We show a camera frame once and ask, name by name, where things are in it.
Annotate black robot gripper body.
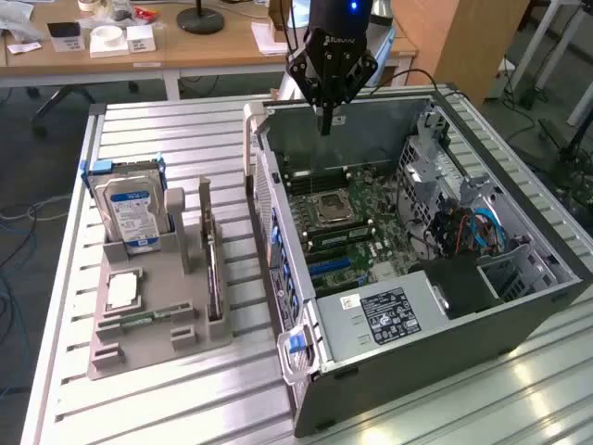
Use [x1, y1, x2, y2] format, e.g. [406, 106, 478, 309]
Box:
[303, 0, 372, 110]

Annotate graphics card with metal bracket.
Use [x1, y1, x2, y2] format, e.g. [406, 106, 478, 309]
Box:
[197, 175, 224, 322]

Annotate white paper stack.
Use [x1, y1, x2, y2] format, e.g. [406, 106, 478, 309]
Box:
[251, 20, 291, 57]

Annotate small cardboard box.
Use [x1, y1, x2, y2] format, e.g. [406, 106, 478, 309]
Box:
[268, 0, 291, 44]

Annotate wooden desk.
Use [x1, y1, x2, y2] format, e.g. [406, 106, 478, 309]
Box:
[0, 0, 421, 101]

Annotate black round lamp base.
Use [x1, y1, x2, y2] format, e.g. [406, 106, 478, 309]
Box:
[176, 0, 226, 36]

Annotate silver perforated drive cage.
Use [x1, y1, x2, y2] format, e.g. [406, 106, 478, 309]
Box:
[397, 104, 504, 233]

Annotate CPU socket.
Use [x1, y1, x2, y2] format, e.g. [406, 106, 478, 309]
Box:
[312, 190, 356, 229]

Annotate green motherboard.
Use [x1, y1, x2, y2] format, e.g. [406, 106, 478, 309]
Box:
[272, 152, 418, 298]

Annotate white labelled box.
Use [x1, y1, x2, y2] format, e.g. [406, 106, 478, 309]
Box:
[126, 23, 157, 54]

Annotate installed RAM stick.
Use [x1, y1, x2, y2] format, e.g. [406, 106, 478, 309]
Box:
[308, 224, 375, 249]

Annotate clear bag dark contents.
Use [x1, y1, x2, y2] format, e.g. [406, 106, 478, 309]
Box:
[99, 2, 135, 24]

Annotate flat white box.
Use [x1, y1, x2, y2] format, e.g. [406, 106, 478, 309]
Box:
[88, 39, 131, 59]

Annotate blue expansion slot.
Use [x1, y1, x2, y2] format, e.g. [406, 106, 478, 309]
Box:
[308, 256, 354, 275]

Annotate white tape roll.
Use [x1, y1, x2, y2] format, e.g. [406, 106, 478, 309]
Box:
[91, 25, 124, 48]

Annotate silver chipset heat sink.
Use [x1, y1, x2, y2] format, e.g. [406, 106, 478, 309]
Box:
[370, 262, 400, 281]

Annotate hard disk with blue rails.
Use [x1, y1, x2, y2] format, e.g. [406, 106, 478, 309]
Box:
[81, 157, 168, 255]

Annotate black topped white box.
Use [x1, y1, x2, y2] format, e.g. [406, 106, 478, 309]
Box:
[47, 21, 86, 53]

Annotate black chair base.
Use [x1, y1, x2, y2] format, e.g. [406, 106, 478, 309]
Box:
[27, 83, 140, 138]

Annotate silver disk bay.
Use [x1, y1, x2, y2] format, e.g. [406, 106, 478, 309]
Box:
[476, 240, 560, 302]

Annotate grey power supply unit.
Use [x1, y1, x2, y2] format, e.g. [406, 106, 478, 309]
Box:
[314, 270, 451, 363]

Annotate crumpled plastic bag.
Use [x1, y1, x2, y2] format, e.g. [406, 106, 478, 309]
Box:
[0, 2, 45, 44]

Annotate silver CPU chip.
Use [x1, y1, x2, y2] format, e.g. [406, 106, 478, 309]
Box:
[105, 273, 143, 312]

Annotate grey parts rack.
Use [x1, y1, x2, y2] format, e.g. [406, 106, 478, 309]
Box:
[86, 187, 235, 381]

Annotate green RAM stick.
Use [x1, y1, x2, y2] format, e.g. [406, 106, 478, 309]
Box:
[119, 308, 177, 326]

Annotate open dark PC case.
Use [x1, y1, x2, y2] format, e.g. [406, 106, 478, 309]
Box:
[243, 83, 585, 439]

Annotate black cable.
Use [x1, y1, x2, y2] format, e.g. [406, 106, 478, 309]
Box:
[384, 68, 469, 101]

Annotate white table frame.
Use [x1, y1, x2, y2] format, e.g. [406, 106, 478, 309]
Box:
[507, 0, 593, 126]

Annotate blue disk wire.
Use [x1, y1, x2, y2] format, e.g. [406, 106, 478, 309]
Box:
[465, 207, 510, 255]

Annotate black air duct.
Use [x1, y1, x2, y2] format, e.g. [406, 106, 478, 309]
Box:
[407, 253, 505, 322]

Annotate pale plastic case handle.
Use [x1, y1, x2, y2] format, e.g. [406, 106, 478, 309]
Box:
[276, 324, 322, 387]

